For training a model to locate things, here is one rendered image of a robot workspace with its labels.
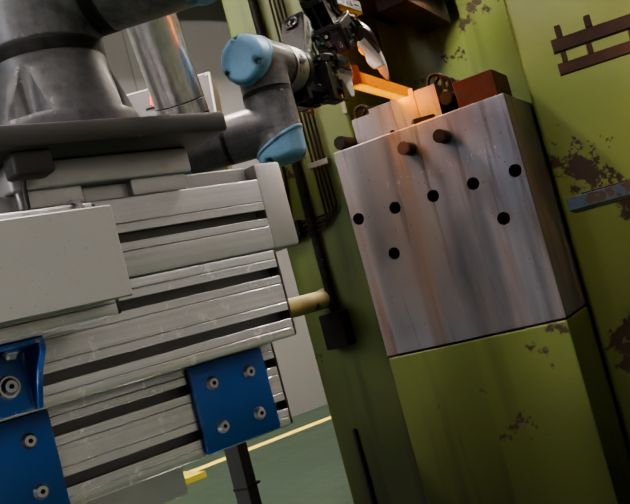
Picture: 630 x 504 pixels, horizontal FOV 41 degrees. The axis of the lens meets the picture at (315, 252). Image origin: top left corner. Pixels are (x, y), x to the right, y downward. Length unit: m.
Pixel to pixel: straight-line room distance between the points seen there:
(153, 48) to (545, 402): 0.98
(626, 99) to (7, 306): 1.45
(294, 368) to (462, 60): 3.10
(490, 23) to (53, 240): 1.78
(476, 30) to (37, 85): 1.63
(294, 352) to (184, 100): 3.91
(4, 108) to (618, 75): 1.32
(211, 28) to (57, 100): 4.60
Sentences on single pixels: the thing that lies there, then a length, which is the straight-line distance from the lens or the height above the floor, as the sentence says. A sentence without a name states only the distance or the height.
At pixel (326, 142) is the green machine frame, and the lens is 2.03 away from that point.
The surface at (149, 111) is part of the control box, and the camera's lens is 1.99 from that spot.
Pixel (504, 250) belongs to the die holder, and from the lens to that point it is 1.67.
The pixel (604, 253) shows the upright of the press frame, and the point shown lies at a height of 0.56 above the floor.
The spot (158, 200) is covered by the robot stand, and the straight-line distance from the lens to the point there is 0.80.
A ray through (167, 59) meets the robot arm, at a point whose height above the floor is 1.01.
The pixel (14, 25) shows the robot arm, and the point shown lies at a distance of 0.83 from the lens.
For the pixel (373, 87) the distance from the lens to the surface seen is 1.65.
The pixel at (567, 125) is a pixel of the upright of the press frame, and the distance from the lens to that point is 1.85.
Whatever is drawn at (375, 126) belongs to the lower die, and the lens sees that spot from 1.83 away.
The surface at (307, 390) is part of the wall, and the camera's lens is 5.11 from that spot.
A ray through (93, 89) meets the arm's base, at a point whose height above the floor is 0.86.
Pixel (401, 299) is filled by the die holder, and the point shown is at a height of 0.58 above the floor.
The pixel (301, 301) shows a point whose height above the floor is 0.63.
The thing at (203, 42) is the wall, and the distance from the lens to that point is 5.30.
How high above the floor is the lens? 0.62
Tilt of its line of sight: 3 degrees up
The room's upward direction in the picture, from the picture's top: 15 degrees counter-clockwise
